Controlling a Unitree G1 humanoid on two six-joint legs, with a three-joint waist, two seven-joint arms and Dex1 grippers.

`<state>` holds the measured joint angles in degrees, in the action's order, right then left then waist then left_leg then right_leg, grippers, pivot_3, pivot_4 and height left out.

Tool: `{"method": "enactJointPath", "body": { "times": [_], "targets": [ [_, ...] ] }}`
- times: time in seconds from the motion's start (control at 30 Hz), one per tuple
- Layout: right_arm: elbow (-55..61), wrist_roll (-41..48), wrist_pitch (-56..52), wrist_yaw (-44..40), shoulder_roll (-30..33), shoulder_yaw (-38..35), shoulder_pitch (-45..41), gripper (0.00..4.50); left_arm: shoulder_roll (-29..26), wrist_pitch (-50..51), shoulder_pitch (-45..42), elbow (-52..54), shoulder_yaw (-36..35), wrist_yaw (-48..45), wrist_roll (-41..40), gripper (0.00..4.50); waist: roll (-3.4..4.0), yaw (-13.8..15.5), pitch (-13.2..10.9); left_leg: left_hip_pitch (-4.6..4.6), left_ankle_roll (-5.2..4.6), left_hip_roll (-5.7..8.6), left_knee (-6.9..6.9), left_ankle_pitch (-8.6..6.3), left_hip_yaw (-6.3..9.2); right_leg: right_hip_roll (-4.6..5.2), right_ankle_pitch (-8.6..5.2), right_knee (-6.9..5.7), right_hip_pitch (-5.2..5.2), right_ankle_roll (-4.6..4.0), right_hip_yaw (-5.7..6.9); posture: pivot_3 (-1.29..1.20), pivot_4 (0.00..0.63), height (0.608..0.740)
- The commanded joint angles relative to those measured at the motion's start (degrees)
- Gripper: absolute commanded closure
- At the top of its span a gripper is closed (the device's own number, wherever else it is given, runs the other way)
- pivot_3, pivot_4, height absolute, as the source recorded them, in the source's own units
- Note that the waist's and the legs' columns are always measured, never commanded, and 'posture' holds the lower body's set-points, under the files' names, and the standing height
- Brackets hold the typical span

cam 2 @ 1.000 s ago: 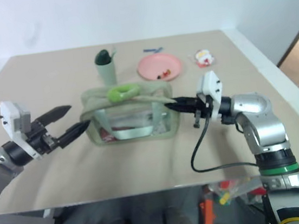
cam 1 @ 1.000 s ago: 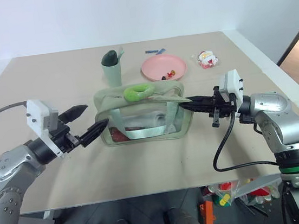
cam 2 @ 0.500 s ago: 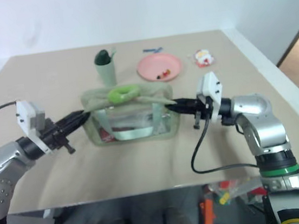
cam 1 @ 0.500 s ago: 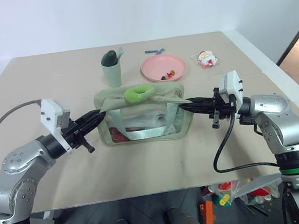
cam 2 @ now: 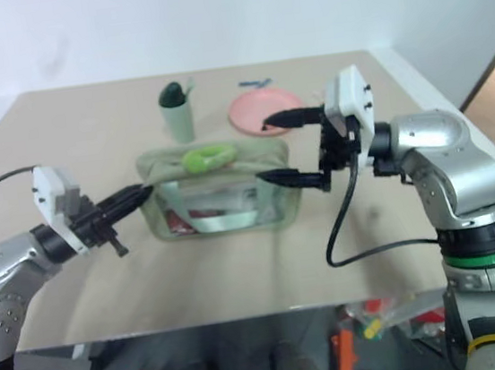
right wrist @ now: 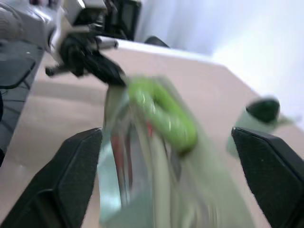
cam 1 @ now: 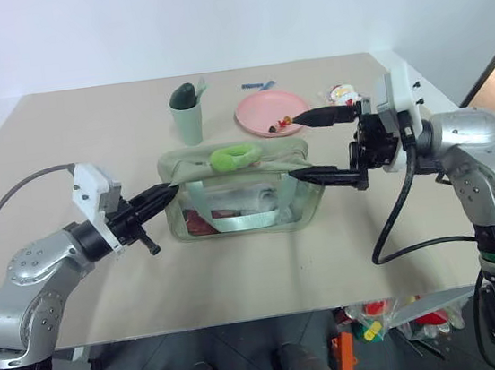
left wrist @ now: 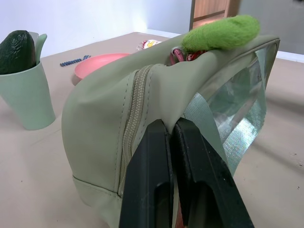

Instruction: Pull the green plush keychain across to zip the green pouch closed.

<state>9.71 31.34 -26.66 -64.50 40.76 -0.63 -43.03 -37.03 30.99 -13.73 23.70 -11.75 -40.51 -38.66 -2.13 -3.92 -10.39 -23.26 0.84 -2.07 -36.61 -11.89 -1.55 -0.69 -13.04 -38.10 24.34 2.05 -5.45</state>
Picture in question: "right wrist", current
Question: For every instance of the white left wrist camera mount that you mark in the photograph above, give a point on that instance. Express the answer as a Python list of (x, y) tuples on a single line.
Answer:
[(71, 22)]

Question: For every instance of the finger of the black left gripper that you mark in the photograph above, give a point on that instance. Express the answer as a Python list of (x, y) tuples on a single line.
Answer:
[(107, 70)]

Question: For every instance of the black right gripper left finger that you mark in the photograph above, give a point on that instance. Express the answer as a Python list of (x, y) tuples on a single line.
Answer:
[(54, 187)]

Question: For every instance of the black chair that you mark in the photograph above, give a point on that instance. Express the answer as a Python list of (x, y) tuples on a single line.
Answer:
[(16, 63)]

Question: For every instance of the dark rounded chair back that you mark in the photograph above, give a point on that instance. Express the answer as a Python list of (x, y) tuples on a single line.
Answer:
[(156, 41)]

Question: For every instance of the black background frame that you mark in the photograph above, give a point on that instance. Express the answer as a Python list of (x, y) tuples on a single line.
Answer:
[(123, 17)]

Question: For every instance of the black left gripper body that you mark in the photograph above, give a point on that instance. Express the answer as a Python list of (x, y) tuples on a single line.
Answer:
[(74, 55)]

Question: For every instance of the pale green transparent zip pouch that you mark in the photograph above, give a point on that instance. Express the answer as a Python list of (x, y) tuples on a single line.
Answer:
[(164, 180)]

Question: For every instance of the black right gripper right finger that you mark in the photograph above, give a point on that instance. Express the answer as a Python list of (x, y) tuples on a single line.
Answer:
[(273, 175)]

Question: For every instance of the pale green dark-topped object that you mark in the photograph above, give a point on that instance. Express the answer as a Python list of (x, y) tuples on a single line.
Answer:
[(260, 114)]

